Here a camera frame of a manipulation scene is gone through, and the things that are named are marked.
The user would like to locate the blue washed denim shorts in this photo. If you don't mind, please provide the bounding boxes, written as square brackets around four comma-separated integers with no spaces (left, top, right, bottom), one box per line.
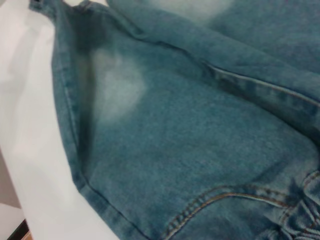
[29,0,320,240]

